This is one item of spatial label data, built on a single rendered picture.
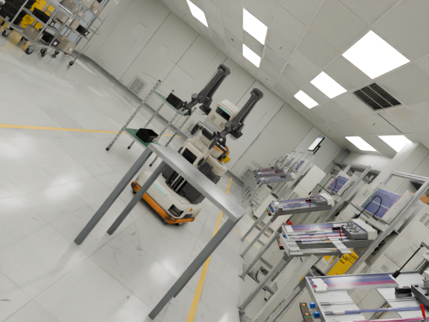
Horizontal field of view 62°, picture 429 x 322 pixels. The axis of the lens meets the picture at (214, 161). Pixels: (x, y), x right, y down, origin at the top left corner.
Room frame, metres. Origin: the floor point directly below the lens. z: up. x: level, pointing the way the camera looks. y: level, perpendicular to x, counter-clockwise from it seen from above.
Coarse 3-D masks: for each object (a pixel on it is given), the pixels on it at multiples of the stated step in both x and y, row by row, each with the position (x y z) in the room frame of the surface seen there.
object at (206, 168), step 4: (184, 152) 3.65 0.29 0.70; (188, 152) 3.65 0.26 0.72; (184, 156) 3.66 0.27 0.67; (188, 156) 3.63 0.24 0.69; (192, 156) 3.63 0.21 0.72; (196, 156) 3.63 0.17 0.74; (188, 160) 3.65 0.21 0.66; (192, 160) 3.62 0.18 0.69; (192, 164) 3.68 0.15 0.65; (204, 164) 3.72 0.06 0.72; (208, 164) 3.72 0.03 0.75; (200, 168) 3.73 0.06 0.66; (204, 168) 3.71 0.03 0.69; (208, 168) 3.71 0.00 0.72; (212, 168) 3.81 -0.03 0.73; (204, 172) 3.71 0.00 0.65; (208, 172) 3.80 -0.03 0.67
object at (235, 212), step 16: (144, 160) 2.18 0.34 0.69; (176, 160) 2.27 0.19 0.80; (128, 176) 2.17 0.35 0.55; (192, 176) 2.18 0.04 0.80; (112, 192) 2.17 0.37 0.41; (144, 192) 2.59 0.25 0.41; (208, 192) 2.10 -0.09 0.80; (224, 192) 2.50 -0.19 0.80; (128, 208) 2.57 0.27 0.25; (224, 208) 2.06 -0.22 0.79; (240, 208) 2.39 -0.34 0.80; (112, 224) 2.58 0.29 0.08; (224, 224) 2.05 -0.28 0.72; (80, 240) 2.17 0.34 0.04; (208, 256) 2.44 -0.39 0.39; (192, 272) 2.04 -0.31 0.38; (176, 288) 2.04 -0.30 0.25; (160, 304) 2.04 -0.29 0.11
